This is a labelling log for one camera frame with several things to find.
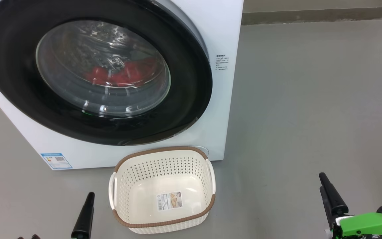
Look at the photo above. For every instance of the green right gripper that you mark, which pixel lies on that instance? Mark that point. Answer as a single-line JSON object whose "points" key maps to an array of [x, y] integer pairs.
{"points": [[370, 225]]}

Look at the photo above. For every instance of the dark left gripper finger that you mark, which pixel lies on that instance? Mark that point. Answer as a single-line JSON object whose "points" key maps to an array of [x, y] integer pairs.
{"points": [[84, 219]]}

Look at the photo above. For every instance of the black round glass washer door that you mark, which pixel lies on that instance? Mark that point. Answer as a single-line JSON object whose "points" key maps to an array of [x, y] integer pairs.
{"points": [[184, 109]]}

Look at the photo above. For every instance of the cream perforated laundry basket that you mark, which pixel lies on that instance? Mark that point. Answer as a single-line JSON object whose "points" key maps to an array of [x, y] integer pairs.
{"points": [[164, 162]]}

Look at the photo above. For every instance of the white front-load washing machine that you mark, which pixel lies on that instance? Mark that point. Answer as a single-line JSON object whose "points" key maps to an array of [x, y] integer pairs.
{"points": [[221, 109]]}

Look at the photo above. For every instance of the blue energy label sticker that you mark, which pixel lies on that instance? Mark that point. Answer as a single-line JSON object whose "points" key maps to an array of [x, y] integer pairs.
{"points": [[56, 161]]}

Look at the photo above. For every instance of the paper product label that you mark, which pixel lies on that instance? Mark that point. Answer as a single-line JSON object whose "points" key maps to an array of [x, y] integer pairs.
{"points": [[169, 200]]}

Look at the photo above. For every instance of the grey skirting board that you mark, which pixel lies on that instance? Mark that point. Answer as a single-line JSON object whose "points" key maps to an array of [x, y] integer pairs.
{"points": [[310, 16]]}

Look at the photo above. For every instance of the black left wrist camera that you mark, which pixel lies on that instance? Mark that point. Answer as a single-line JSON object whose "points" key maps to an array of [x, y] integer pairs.
{"points": [[35, 237]]}

